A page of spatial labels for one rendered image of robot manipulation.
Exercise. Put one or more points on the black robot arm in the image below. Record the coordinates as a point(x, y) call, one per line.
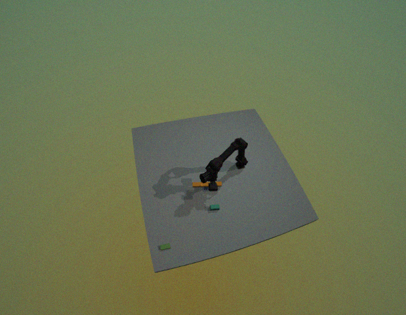
point(215, 164)

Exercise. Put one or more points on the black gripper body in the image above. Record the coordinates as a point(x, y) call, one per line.
point(213, 187)

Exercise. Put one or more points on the orange bar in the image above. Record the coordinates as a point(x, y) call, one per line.
point(200, 184)

